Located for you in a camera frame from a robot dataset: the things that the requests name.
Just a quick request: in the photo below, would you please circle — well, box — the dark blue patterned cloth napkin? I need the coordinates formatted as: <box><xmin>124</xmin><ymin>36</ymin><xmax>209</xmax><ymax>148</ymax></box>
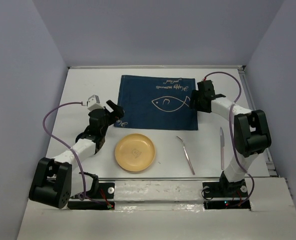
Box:
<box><xmin>114</xmin><ymin>75</ymin><xmax>198</xmax><ymax>131</ymax></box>

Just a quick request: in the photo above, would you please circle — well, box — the tan round plate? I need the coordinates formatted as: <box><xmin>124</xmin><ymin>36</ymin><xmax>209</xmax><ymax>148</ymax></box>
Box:
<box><xmin>115</xmin><ymin>133</ymin><xmax>156</xmax><ymax>173</ymax></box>

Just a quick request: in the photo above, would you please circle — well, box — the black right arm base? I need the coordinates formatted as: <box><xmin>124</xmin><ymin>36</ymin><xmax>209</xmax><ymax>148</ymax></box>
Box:
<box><xmin>201</xmin><ymin>180</ymin><xmax>251</xmax><ymax>210</ymax></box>

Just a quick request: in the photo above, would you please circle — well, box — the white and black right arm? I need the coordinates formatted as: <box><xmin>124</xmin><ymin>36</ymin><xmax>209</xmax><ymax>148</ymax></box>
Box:
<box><xmin>190</xmin><ymin>80</ymin><xmax>271</xmax><ymax>196</ymax></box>

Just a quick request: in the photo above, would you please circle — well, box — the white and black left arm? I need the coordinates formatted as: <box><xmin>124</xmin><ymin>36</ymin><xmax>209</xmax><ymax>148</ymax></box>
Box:
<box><xmin>29</xmin><ymin>95</ymin><xmax>124</xmax><ymax>209</ymax></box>

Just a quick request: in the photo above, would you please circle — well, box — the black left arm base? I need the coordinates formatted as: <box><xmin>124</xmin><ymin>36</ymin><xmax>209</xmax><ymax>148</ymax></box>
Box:
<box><xmin>67</xmin><ymin>172</ymin><xmax>115</xmax><ymax>211</ymax></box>

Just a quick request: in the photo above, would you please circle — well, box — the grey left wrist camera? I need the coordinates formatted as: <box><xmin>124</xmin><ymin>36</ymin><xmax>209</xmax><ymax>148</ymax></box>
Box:
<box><xmin>87</xmin><ymin>94</ymin><xmax>104</xmax><ymax>112</ymax></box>

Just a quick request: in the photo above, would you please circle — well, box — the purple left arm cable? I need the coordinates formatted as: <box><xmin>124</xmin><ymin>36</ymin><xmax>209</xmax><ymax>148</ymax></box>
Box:
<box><xmin>42</xmin><ymin>101</ymin><xmax>108</xmax><ymax>205</ymax></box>

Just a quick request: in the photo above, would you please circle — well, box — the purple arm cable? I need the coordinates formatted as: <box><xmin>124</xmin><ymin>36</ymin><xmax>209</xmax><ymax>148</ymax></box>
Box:
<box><xmin>42</xmin><ymin>101</ymin><xmax>108</xmax><ymax>205</ymax></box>
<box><xmin>204</xmin><ymin>71</ymin><xmax>255</xmax><ymax>207</ymax></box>

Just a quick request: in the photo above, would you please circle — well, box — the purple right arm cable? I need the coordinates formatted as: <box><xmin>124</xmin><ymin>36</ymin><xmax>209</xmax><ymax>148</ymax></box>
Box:
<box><xmin>204</xmin><ymin>71</ymin><xmax>255</xmax><ymax>207</ymax></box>

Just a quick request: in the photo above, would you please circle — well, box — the knife with pink handle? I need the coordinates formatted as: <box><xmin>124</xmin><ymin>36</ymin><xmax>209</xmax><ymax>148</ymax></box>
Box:
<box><xmin>220</xmin><ymin>127</ymin><xmax>225</xmax><ymax>171</ymax></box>

